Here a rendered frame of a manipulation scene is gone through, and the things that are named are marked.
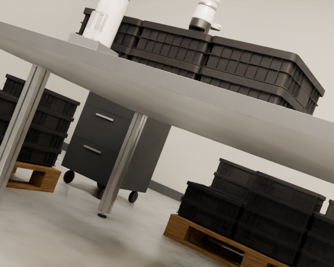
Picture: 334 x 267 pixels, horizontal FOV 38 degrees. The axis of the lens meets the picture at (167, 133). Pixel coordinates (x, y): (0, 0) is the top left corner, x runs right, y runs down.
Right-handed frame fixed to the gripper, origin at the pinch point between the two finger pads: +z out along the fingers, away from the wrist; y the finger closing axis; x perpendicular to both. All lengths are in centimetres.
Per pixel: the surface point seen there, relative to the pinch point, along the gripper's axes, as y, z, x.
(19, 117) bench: -67, 43, -2
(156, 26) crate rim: -11.2, -6.2, -9.0
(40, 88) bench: -66, 28, 2
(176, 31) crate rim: -2.1, -6.2, -9.0
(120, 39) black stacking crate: -25.3, 1.2, -7.8
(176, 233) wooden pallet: -45, 80, 129
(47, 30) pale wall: -333, -40, 222
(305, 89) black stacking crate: 40.2, -2.4, 11.9
